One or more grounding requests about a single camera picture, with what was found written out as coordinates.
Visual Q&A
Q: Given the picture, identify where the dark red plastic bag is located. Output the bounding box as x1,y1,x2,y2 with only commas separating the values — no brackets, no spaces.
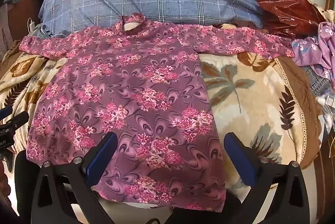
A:
254,0,326,37

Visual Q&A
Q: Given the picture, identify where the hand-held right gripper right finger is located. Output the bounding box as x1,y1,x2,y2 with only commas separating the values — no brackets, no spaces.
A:
223,132,312,224

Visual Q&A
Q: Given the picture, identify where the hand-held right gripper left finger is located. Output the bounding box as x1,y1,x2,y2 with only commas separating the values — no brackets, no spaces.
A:
31,132,119,224

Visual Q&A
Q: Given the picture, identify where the pink floral shirt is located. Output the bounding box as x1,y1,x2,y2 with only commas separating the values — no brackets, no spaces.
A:
19,12,296,214

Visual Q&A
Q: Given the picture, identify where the purple floral cloth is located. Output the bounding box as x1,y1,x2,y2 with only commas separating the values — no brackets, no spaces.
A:
291,20,335,79

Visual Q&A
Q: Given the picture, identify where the brown quilted bed cover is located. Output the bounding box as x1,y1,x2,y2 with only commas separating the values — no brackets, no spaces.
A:
275,57,323,170

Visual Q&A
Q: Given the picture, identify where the cream leaf-print blanket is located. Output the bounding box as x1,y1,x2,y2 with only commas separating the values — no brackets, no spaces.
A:
0,50,308,200

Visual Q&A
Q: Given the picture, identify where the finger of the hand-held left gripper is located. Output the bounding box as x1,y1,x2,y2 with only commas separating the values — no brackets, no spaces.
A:
0,111,30,132
0,105,13,120

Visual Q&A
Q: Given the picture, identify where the white charger with cable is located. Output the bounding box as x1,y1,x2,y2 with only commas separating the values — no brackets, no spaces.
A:
27,17,57,37

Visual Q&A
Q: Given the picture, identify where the blue denim garment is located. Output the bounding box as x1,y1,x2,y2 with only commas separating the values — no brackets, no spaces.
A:
301,65,330,99

